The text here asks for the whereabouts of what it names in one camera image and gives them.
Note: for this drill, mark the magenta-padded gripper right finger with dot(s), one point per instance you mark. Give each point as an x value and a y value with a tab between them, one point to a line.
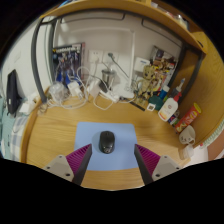
166	165

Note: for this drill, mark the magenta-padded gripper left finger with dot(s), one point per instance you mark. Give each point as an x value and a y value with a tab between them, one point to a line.
58	165

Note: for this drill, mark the black computer mouse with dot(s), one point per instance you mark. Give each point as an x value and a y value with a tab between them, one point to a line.
107	141

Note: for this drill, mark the light blue mouse pad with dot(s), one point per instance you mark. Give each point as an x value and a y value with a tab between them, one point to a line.
125	140

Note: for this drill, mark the white mug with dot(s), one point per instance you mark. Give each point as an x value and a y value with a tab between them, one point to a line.
187	135

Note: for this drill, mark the red snack canister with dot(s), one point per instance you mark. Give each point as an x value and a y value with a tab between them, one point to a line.
188	118

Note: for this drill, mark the white pump lotion bottle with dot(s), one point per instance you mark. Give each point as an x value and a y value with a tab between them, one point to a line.
168	110

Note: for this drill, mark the plaid bedding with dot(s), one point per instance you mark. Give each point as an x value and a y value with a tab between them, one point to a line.
10	133

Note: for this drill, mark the clear snack bag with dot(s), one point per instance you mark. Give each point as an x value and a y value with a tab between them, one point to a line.
42	109

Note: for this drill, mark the teal round container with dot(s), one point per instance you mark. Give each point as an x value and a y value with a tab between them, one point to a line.
158	101

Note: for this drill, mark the white tissue box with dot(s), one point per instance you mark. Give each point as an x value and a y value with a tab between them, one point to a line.
26	106

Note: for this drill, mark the blue bottle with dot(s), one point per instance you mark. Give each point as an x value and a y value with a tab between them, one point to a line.
164	92

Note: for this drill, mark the dark nozzle-top bottle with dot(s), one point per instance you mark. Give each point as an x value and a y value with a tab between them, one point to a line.
176	91

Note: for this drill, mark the clear plastic lidded cup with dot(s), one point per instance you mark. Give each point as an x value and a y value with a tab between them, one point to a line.
56	90

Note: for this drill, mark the white multi-port charger block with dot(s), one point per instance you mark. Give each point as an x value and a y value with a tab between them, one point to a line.
73	89

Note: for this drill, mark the large white power adapter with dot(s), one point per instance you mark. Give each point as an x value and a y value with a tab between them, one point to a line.
92	86

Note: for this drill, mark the black hanging bag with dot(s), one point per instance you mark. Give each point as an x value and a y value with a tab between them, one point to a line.
14	91

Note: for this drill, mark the white power strip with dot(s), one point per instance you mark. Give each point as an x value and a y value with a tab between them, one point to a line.
110	96

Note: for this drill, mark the tan robot figure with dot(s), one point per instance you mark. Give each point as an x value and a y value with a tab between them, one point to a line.
146	81

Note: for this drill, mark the black power adapter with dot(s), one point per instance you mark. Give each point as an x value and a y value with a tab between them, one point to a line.
103	87

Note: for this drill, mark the dark blue robot kit box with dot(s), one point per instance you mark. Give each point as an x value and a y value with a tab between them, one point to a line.
68	61

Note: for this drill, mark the white wall box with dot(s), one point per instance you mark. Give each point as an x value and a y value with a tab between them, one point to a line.
141	64

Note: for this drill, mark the white wall socket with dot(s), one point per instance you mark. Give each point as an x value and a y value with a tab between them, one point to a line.
115	58
95	56

